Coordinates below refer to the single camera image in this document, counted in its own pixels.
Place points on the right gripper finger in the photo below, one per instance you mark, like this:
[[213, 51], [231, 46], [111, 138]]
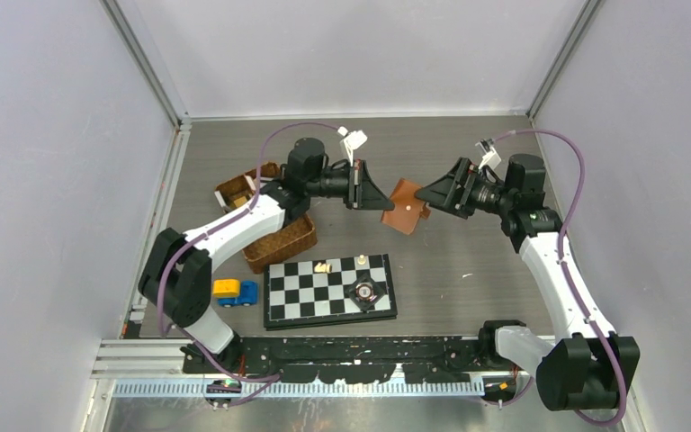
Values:
[[439, 195], [458, 175]]

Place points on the blue yellow toy truck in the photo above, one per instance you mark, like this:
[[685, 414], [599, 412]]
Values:
[[233, 292]]

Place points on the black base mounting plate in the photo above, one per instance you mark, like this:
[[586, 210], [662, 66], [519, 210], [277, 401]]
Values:
[[350, 360]]

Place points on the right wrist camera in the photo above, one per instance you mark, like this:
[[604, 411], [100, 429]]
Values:
[[489, 157]]

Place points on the black white chessboard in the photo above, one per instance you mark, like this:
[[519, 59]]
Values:
[[296, 298]]

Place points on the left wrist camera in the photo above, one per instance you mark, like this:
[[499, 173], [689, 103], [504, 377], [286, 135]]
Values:
[[350, 141]]

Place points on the white magnetic stripe card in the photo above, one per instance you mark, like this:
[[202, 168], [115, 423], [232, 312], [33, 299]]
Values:
[[251, 183]]

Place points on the fallen cream chess piece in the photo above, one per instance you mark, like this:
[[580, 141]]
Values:
[[322, 268]]

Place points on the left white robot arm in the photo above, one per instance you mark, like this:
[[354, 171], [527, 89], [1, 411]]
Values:
[[176, 277]]

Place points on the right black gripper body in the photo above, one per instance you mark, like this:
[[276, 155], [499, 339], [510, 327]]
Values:
[[481, 194]]

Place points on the brown woven basket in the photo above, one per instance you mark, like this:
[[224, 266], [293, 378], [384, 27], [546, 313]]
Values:
[[298, 237]]

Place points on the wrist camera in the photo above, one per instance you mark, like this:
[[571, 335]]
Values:
[[350, 141], [489, 157]]

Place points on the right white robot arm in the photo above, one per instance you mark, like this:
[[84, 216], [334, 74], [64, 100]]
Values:
[[588, 365]]

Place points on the black red round object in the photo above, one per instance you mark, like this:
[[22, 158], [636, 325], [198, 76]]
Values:
[[365, 292]]

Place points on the brown leather card holder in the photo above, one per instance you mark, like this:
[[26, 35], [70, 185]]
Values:
[[408, 209]]

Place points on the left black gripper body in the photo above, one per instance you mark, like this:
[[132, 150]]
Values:
[[337, 184]]

